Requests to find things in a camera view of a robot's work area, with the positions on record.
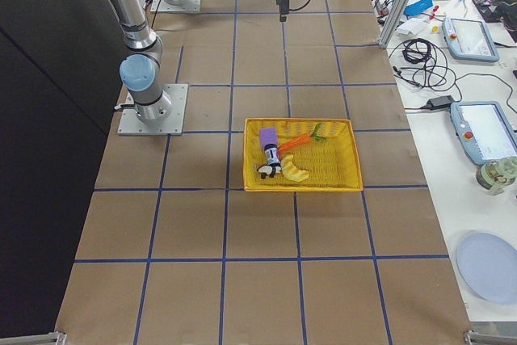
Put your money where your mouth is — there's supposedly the blue box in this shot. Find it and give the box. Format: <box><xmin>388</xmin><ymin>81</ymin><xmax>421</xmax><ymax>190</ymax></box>
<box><xmin>403</xmin><ymin>0</ymin><xmax>433</xmax><ymax>17</ymax></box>

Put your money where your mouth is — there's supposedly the purple foam block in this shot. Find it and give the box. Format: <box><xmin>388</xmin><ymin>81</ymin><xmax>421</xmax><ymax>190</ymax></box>
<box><xmin>259</xmin><ymin>127</ymin><xmax>279</xmax><ymax>149</ymax></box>

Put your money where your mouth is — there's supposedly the toy carrot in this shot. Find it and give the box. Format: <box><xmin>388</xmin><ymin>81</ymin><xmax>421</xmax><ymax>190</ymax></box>
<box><xmin>278</xmin><ymin>123</ymin><xmax>326</xmax><ymax>152</ymax></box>

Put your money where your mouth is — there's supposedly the small drink can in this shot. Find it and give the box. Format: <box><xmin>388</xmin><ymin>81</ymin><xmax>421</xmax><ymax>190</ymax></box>
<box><xmin>264</xmin><ymin>143</ymin><xmax>280</xmax><ymax>166</ymax></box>

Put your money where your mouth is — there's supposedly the yellow plastic basket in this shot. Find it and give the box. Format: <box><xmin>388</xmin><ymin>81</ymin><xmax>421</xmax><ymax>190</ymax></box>
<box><xmin>242</xmin><ymin>118</ymin><xmax>363</xmax><ymax>192</ymax></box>

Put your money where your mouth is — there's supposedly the panda plush toy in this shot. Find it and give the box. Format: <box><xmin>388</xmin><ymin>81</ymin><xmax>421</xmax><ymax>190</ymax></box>
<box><xmin>257</xmin><ymin>163</ymin><xmax>282</xmax><ymax>179</ymax></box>

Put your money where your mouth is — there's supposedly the toy croissant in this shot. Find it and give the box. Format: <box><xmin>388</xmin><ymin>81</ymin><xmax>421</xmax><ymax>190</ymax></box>
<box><xmin>280</xmin><ymin>154</ymin><xmax>310</xmax><ymax>182</ymax></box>

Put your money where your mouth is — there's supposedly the black power adapter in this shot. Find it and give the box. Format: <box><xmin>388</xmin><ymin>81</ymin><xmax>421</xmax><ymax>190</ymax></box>
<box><xmin>426</xmin><ymin>95</ymin><xmax>455</xmax><ymax>111</ymax></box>

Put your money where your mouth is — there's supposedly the upper teach pendant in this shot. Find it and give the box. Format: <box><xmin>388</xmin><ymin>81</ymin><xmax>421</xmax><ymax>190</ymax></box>
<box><xmin>442</xmin><ymin>17</ymin><xmax>500</xmax><ymax>63</ymax></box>

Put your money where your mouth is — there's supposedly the teach pendant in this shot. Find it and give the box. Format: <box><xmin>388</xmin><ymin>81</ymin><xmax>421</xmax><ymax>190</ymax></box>
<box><xmin>442</xmin><ymin>17</ymin><xmax>500</xmax><ymax>63</ymax></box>
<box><xmin>450</xmin><ymin>101</ymin><xmax>516</xmax><ymax>166</ymax></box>

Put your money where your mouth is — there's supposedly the lower teach pendant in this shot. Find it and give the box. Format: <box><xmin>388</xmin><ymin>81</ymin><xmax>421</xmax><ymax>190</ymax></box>
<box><xmin>450</xmin><ymin>101</ymin><xmax>516</xmax><ymax>166</ymax></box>

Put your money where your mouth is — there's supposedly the glass jar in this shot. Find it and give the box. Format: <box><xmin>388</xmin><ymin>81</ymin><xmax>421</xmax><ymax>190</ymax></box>
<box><xmin>476</xmin><ymin>157</ymin><xmax>516</xmax><ymax>195</ymax></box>

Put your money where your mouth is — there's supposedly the light blue plate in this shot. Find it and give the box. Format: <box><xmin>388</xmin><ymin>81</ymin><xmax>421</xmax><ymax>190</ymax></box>
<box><xmin>456</xmin><ymin>233</ymin><xmax>516</xmax><ymax>305</ymax></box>

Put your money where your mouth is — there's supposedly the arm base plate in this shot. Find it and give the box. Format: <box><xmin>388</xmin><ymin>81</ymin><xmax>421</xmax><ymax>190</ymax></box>
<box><xmin>117</xmin><ymin>84</ymin><xmax>188</xmax><ymax>136</ymax></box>
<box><xmin>150</xmin><ymin>0</ymin><xmax>201</xmax><ymax>14</ymax></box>

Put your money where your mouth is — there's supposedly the aluminium frame post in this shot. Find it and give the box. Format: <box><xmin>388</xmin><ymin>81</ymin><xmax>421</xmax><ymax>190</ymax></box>
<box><xmin>377</xmin><ymin>0</ymin><xmax>430</xmax><ymax>50</ymax></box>

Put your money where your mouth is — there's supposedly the black coiled cable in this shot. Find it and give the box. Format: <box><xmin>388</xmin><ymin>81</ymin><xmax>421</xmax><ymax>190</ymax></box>
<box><xmin>393</xmin><ymin>37</ymin><xmax>461</xmax><ymax>91</ymax></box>

